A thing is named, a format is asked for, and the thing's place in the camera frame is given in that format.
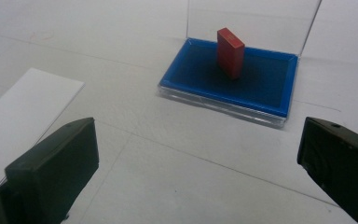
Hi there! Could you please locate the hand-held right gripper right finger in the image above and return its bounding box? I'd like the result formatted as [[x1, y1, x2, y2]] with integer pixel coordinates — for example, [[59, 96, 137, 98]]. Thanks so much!
[[296, 117, 358, 224]]

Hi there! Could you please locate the red rectangular stamp block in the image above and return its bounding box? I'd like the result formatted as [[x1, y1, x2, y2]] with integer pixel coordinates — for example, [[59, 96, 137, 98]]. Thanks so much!
[[216, 27, 246, 80]]

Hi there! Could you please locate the white paper sheet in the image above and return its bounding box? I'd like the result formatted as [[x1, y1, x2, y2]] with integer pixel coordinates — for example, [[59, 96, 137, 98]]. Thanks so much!
[[0, 67, 86, 186]]

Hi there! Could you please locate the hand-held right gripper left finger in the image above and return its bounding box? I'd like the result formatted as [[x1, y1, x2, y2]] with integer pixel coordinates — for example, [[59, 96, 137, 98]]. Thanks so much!
[[0, 117, 101, 224]]

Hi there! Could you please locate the blue ink pad clear case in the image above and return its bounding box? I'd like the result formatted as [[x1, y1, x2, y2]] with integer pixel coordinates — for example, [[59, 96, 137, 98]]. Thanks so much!
[[158, 0, 324, 129]]

